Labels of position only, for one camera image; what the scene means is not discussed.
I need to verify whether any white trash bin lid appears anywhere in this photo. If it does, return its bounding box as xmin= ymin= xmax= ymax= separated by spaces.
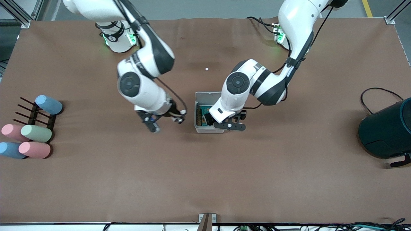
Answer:
xmin=195 ymin=92 xmax=223 ymax=104

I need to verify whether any white square trash bin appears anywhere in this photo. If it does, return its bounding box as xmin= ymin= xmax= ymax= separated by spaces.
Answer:
xmin=194 ymin=101 xmax=225 ymax=134

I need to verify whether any blue cup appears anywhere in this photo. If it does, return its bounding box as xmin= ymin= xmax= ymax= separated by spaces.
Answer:
xmin=0 ymin=142 xmax=28 ymax=159
xmin=35 ymin=95 xmax=63 ymax=115

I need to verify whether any green cup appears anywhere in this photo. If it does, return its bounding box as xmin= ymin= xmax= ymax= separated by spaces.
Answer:
xmin=21 ymin=124 xmax=52 ymax=143

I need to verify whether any dark wooden cup rack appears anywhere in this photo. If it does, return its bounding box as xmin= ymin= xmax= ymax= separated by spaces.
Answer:
xmin=13 ymin=96 xmax=57 ymax=143

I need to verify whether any pink cup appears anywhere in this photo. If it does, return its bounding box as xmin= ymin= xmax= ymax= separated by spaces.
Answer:
xmin=1 ymin=124 xmax=29 ymax=142
xmin=18 ymin=141 xmax=51 ymax=159

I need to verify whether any dark teal round appliance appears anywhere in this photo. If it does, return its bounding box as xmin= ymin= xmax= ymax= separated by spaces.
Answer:
xmin=358 ymin=97 xmax=411 ymax=168

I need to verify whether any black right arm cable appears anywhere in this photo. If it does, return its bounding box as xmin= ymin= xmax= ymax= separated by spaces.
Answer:
xmin=112 ymin=0 xmax=188 ymax=116

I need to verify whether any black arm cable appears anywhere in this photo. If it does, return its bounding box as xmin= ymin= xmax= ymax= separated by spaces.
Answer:
xmin=112 ymin=0 xmax=188 ymax=116
xmin=271 ymin=0 xmax=334 ymax=74

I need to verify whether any metal table edge bracket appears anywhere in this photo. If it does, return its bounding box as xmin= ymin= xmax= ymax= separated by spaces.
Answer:
xmin=198 ymin=213 xmax=217 ymax=231

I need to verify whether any black left base cable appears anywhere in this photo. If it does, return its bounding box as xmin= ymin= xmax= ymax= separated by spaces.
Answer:
xmin=246 ymin=16 xmax=278 ymax=35

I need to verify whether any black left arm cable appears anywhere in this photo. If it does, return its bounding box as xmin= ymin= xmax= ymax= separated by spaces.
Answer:
xmin=271 ymin=0 xmax=334 ymax=74

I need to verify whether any black appliance power cable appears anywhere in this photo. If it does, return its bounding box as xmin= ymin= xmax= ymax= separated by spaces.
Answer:
xmin=360 ymin=87 xmax=404 ymax=115

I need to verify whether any aluminium frame post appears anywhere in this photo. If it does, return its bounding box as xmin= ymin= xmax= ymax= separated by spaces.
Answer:
xmin=0 ymin=0 xmax=44 ymax=29
xmin=384 ymin=0 xmax=411 ymax=25

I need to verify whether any black floor cable bundle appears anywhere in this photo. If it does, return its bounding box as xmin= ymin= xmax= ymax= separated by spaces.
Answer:
xmin=334 ymin=218 xmax=411 ymax=231

